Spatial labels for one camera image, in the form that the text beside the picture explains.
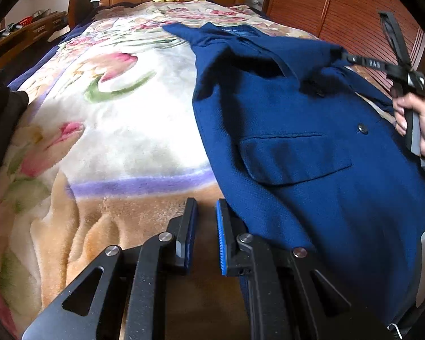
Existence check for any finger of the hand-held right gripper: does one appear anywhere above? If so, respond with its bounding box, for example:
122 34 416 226
378 11 412 70
339 52 391 74

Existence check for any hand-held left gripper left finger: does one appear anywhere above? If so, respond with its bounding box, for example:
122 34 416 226
21 197 199 340

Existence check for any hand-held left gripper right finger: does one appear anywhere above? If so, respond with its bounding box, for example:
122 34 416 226
215 199 394 340

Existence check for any blue coat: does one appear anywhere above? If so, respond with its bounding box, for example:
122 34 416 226
162 22 425 331

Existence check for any wooden wardrobe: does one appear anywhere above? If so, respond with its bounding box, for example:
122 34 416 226
262 0 425 123

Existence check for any floral fleece blanket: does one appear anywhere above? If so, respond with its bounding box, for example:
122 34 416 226
0 1 399 340

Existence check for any black cloth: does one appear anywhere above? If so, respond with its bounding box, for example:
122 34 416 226
0 69 29 207

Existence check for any wooden chair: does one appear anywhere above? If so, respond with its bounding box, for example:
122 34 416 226
68 0 96 31

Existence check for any wooden desk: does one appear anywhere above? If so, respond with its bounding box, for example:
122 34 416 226
0 10 70 76

